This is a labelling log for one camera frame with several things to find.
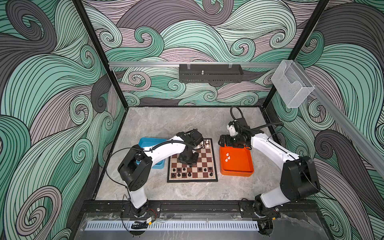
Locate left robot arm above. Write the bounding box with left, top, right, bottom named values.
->
left=118, top=129, right=204, bottom=209

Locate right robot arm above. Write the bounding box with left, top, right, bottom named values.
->
left=218, top=107, right=321, bottom=209

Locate folding chess board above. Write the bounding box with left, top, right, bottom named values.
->
left=167, top=139, right=218, bottom=183

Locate orange plastic tray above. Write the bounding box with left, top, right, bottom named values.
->
left=220, top=147, right=254, bottom=177

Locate blue plastic tray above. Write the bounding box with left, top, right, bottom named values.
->
left=134, top=137, right=168, bottom=170

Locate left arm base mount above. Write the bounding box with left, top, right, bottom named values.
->
left=121, top=201, right=161, bottom=219

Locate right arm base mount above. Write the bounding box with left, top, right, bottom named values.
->
left=239, top=199, right=281, bottom=220

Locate clear plastic wall bin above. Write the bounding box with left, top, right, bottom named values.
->
left=271, top=60, right=315, bottom=109

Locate black perforated wall shelf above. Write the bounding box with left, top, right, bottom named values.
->
left=179, top=65, right=244, bottom=86

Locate aluminium rail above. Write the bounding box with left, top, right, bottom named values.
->
left=108, top=61, right=281, bottom=69

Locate white slotted cable duct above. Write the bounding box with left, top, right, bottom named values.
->
left=84, top=220, right=259, bottom=232

